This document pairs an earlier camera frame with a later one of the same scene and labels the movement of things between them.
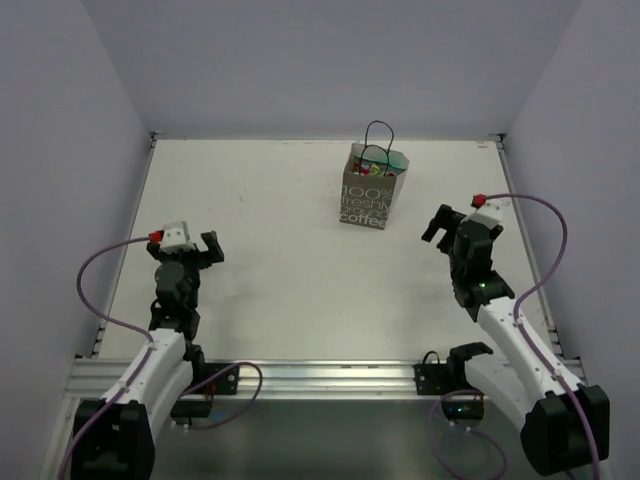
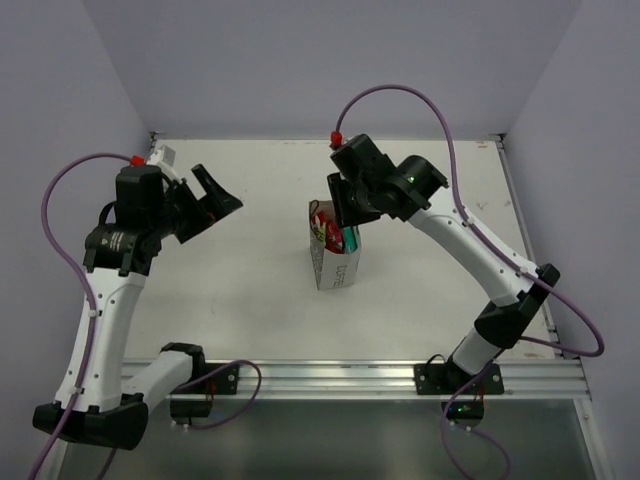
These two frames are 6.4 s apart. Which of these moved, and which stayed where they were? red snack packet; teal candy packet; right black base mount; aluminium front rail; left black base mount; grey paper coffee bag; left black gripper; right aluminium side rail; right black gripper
Moved: red snack packet; teal candy packet; left black gripper; grey paper coffee bag; right black gripper
Stayed: right aluminium side rail; aluminium front rail; left black base mount; right black base mount
